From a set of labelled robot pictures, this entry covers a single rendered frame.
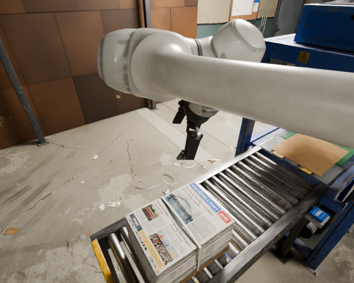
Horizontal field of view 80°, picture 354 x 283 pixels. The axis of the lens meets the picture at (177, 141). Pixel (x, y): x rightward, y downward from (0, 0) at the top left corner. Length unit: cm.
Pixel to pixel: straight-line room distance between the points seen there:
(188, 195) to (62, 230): 159
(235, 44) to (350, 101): 23
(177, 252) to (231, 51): 70
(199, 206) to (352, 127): 83
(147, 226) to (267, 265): 137
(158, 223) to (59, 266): 138
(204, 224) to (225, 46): 72
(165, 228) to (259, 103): 77
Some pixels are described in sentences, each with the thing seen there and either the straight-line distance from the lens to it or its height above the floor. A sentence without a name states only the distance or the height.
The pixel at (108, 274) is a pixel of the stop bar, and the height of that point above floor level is 82.
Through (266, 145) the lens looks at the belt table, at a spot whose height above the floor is 80.
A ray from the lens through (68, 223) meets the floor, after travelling 240.
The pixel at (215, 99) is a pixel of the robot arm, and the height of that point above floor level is 172.
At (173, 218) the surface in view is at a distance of 94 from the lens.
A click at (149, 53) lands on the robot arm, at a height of 174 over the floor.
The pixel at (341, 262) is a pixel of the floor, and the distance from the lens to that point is 241.
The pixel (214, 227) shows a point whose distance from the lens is 93.
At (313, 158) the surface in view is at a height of 80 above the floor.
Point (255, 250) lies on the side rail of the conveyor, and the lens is 119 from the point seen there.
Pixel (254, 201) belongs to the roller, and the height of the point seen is 80.
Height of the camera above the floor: 181
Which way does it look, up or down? 35 degrees down
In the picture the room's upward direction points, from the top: straight up
